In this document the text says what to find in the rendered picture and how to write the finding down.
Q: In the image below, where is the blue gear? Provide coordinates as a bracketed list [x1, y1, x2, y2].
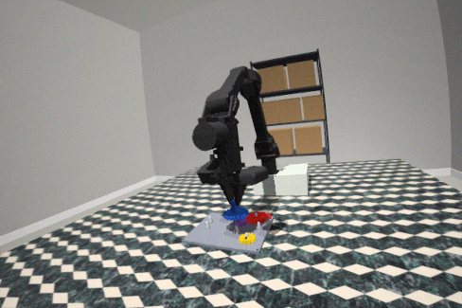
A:
[223, 200, 249, 221]

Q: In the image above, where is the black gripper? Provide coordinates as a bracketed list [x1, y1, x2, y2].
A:
[213, 143, 269, 207]

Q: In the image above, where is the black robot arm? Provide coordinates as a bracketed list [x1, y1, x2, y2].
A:
[192, 66, 280, 185]

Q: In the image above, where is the yellow gear with black stripe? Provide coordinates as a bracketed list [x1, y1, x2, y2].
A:
[240, 233, 256, 245]

